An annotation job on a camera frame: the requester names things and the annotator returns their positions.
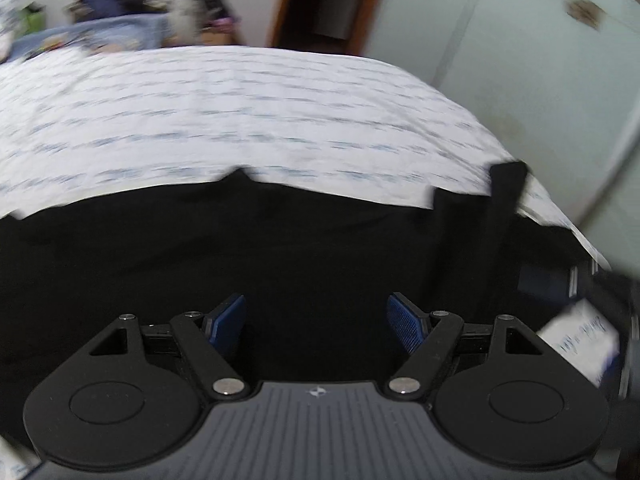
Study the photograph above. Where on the black pants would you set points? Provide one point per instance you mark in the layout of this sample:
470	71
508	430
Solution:
300	240

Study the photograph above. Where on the brown wooden door frame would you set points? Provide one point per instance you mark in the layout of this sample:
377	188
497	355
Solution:
372	5

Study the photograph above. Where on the pile of clothes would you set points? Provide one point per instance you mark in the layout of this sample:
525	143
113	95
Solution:
185	10

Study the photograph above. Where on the blue floral pillow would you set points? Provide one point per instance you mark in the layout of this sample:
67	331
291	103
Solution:
7	25

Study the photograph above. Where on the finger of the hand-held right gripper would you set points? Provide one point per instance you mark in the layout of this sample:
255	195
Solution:
542	284

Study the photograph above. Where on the blue blanket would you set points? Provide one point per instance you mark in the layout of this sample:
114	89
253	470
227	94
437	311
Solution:
100	35

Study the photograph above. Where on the pale green wardrobe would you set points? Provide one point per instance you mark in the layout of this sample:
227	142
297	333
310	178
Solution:
525	70

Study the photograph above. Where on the green bag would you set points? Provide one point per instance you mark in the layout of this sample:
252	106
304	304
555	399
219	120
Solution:
32	20

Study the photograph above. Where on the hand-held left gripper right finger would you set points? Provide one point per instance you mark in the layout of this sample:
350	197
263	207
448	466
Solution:
407	327

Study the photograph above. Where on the white script-printed bed sheet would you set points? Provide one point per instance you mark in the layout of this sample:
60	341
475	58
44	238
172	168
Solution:
250	110

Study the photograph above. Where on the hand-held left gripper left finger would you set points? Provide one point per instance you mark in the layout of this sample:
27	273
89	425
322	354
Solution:
227	321

